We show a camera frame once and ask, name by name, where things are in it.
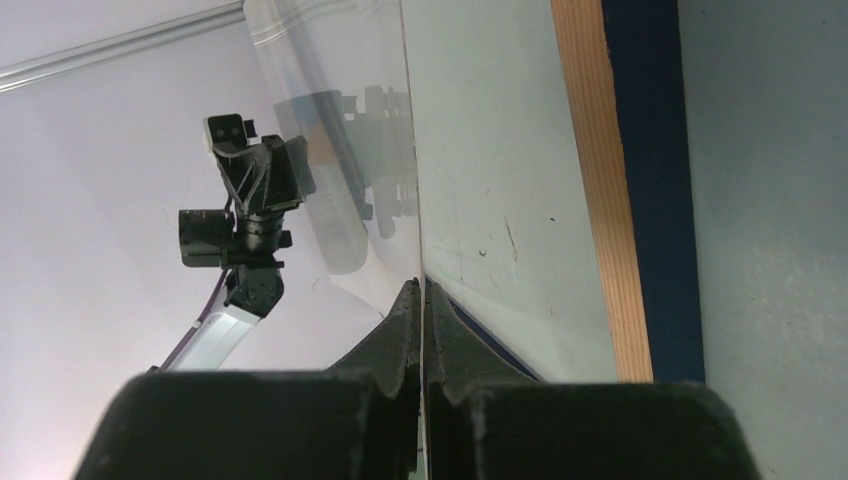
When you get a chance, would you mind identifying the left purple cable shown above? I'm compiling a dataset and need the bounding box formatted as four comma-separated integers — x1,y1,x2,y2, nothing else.
155,271,233,372

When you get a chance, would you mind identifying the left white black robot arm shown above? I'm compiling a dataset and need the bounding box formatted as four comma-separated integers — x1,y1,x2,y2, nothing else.
154,135,315,372

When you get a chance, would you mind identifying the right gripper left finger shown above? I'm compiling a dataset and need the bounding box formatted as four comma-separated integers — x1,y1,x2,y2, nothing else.
76,279,421,479

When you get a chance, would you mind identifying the clear acrylic sheet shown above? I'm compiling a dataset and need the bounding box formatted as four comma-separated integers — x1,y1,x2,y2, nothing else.
243,0,422,314

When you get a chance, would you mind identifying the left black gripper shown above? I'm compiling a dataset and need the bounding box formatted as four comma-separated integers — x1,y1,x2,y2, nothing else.
212,135,316,252

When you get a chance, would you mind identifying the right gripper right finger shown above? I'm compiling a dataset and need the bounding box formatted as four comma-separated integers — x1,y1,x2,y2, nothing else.
423,282,760,479

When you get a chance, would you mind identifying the left corner aluminium profile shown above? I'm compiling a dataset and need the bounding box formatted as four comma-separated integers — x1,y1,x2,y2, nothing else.
1,1,245,93

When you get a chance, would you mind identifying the wooden picture frame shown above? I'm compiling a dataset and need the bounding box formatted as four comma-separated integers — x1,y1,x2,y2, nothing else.
403,1,706,383

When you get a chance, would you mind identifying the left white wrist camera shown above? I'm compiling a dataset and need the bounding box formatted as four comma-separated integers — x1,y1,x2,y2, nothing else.
203,114,257,158

